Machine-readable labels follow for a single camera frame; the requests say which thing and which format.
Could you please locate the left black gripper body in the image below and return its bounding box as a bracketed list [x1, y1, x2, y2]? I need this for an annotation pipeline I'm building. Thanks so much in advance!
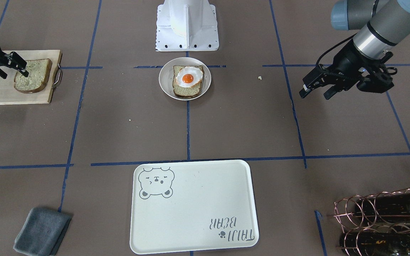
[318, 39, 380, 94]

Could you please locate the bread slice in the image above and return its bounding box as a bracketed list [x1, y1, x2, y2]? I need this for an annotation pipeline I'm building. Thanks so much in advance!
[172, 65, 204, 98]
[14, 58, 52, 94]

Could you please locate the fried egg toy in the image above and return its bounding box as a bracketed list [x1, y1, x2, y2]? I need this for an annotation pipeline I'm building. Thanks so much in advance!
[173, 66, 204, 89]

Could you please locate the white round plate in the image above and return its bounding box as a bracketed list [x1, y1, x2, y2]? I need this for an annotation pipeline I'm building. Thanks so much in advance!
[158, 57, 212, 101]

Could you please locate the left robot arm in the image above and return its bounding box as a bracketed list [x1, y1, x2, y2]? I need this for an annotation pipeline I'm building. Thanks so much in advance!
[299, 0, 410, 100]

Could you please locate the white bear serving tray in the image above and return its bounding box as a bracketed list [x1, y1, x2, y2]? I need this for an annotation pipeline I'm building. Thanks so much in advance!
[130, 159, 260, 255]

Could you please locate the wooden cutting board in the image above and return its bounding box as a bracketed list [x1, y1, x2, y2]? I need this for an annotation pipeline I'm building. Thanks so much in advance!
[0, 49, 62, 105]

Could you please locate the dark wine bottle upper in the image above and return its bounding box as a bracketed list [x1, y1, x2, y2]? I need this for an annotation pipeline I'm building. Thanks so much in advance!
[354, 193, 410, 224]

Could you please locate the dark wine bottle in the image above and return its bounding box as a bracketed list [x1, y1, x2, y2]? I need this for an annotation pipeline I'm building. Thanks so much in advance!
[354, 193, 410, 224]
[340, 231, 410, 256]

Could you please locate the grey folded cloth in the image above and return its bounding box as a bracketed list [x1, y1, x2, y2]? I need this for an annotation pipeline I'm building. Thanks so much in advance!
[13, 207, 72, 256]

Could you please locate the dark wine bottle lower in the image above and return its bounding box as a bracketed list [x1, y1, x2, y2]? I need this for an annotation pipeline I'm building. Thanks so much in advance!
[340, 231, 410, 256]

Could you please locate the camera cable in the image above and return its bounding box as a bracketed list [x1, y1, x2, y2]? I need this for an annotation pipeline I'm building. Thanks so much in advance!
[315, 34, 356, 73]

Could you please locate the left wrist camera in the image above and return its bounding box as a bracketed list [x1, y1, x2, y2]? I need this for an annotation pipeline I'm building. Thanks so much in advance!
[356, 51, 398, 94]

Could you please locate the metal cutting board handle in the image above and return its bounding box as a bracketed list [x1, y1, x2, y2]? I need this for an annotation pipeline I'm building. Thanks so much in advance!
[52, 63, 63, 89]

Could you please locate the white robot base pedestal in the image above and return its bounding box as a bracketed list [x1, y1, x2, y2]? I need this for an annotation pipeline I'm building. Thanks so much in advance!
[155, 0, 220, 52]

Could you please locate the copper wire bottle rack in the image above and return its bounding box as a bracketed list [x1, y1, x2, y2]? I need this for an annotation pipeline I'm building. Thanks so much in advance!
[332, 188, 410, 256]

